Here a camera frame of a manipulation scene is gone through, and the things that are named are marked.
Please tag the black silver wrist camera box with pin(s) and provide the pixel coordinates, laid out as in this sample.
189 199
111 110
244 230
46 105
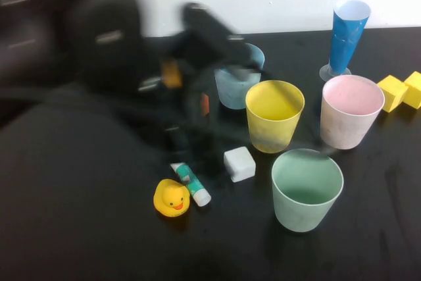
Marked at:
210 34

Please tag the yellow plastic cup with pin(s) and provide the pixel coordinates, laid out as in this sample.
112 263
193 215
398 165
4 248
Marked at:
274 123

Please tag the pink plastic cup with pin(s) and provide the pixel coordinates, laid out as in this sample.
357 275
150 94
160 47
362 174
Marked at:
348 119

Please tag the tall blue glass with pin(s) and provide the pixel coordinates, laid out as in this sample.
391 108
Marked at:
347 40

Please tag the light blue plastic cup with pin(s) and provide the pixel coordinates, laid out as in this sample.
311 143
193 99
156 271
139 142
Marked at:
235 95

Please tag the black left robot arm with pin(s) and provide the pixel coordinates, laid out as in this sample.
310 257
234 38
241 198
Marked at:
105 40

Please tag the light green plastic cup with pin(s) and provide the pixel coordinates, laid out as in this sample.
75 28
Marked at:
306 202

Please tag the white foam cube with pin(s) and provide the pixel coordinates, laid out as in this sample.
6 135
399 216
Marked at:
239 164

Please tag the orange foam cube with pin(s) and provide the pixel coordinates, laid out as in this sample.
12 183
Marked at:
205 103

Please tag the yellow rubber duck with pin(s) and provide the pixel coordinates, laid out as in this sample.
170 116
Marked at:
171 200

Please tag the clear plastic cylinder stand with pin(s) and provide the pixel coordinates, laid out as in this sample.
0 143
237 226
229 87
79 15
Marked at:
325 73

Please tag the white green glue stick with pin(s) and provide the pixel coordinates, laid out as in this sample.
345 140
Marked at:
194 189

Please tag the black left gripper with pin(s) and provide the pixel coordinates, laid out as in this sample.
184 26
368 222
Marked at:
200 126

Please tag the yellow foam cube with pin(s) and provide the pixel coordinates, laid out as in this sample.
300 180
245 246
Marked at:
391 96
415 91

